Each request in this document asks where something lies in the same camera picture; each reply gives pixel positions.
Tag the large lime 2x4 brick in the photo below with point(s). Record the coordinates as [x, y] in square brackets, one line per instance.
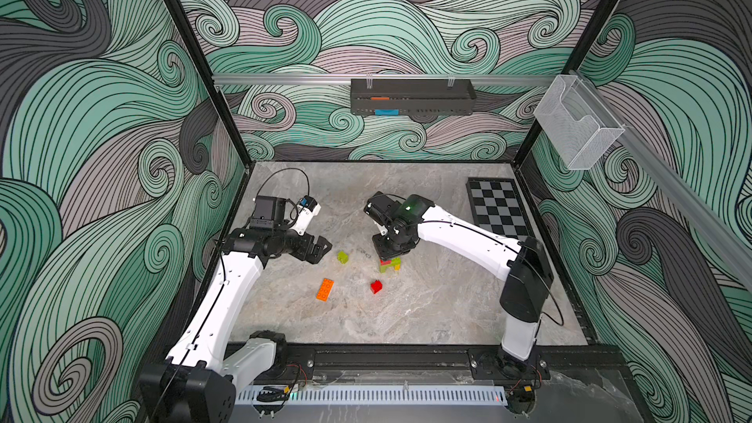
[395, 266]

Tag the aluminium wall rail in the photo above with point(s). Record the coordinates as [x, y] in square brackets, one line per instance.
[344, 79]
[720, 238]

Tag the orange 2x4 brick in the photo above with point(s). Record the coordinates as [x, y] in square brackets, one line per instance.
[324, 290]

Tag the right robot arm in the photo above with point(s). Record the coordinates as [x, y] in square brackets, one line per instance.
[522, 265]

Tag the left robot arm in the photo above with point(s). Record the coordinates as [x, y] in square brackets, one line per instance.
[197, 381]

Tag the small lime brick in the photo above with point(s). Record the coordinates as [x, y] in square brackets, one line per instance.
[342, 257]

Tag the clear plastic wall bin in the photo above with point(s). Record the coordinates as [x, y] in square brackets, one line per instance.
[577, 121]

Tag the black wall tray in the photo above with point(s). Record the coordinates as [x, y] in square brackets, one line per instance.
[412, 98]

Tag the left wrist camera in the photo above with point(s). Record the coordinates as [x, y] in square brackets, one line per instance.
[307, 209]

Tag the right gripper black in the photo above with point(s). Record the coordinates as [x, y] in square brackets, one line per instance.
[387, 251]

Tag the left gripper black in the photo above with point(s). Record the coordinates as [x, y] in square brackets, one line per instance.
[314, 252]

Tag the aluminium wall rail right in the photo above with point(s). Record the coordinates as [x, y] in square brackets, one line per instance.
[720, 238]

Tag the aluminium wall rail back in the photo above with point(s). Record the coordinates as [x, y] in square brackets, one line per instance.
[344, 79]

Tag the white slotted cable duct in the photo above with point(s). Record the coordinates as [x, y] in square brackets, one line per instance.
[399, 395]

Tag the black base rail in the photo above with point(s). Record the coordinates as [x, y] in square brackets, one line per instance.
[325, 363]

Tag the checkerboard mat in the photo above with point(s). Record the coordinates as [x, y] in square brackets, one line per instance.
[498, 207]

